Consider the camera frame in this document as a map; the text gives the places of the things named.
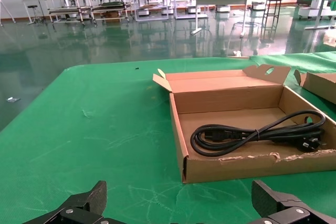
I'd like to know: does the black metal frame stand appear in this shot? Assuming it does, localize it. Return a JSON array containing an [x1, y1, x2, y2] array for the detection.
[[260, 0, 283, 43]]

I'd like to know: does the black round stool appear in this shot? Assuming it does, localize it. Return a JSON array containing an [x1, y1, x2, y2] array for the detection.
[[27, 5, 40, 25]]

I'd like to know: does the green table mat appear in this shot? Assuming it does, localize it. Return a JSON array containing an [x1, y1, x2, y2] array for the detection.
[[0, 50, 336, 224]]

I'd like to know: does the white tripod stand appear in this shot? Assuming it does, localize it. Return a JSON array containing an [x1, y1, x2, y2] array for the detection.
[[0, 0, 17, 27]]

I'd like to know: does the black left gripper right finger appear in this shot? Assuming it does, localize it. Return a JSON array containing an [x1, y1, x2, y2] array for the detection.
[[246, 179, 336, 224]]

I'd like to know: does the black power cord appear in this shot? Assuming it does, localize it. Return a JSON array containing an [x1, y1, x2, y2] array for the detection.
[[190, 110, 327, 156]]

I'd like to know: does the white robot base unit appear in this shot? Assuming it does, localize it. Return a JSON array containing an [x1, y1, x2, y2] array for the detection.
[[215, 4, 232, 14]]

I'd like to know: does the large brown cardboard box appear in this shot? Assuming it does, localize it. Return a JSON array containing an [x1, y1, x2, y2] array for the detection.
[[293, 69, 336, 105]]

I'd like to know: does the shallow brown cardboard box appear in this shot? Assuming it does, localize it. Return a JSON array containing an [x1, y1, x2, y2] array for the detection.
[[152, 63, 336, 184]]

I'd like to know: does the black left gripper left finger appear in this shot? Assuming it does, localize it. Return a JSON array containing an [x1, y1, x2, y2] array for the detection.
[[22, 180, 127, 224]]

